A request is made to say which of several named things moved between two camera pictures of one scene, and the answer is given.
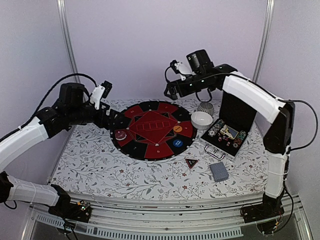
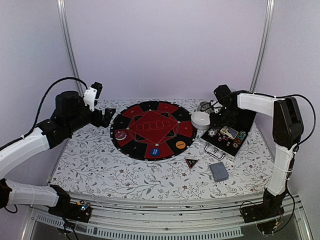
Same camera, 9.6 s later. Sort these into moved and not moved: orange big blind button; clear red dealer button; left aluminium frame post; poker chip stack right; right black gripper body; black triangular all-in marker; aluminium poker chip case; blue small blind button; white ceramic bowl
Moved: blue small blind button; orange big blind button; right black gripper body
Not moved: clear red dealer button; poker chip stack right; white ceramic bowl; left aluminium frame post; black triangular all-in marker; aluminium poker chip case
